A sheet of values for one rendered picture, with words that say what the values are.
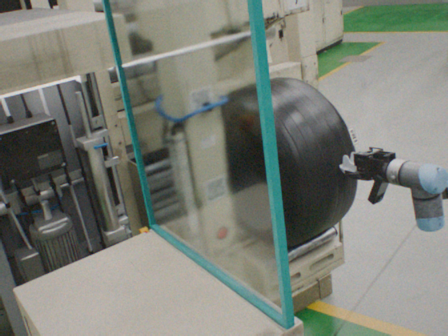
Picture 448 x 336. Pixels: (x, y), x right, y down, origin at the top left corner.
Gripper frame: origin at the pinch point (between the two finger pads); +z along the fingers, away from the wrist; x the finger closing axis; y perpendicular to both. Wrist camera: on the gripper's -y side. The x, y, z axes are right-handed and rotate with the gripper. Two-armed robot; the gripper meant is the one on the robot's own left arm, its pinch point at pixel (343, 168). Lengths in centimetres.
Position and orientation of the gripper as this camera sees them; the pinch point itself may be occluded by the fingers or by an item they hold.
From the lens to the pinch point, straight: 174.9
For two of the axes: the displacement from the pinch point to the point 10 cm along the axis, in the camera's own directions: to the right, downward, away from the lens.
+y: -2.0, -9.3, -3.0
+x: -8.1, 3.3, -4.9
